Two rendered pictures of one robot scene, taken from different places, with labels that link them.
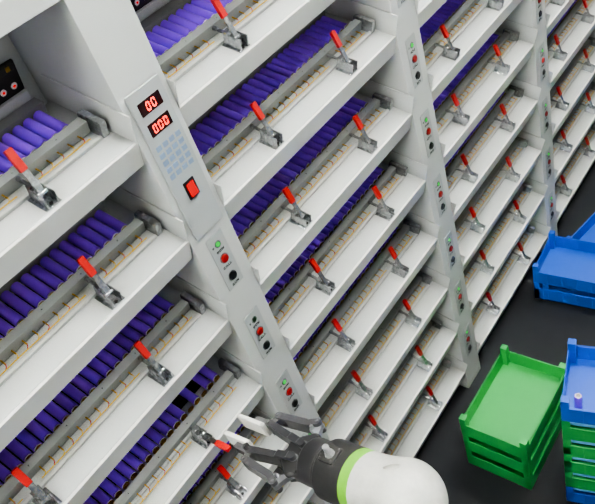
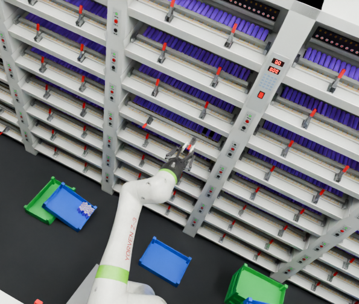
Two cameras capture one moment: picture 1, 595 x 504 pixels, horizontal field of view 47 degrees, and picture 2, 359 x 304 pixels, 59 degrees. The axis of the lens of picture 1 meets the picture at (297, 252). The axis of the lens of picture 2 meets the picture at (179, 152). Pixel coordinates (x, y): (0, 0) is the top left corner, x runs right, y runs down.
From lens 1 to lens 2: 61 cm
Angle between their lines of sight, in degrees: 37
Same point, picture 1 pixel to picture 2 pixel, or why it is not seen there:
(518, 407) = (257, 293)
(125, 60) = (286, 44)
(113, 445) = (175, 107)
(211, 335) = (221, 128)
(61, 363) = (186, 76)
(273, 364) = (225, 160)
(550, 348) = not seen: outside the picture
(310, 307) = (255, 172)
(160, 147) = (266, 74)
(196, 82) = (302, 78)
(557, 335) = not seen: outside the picture
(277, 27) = (349, 103)
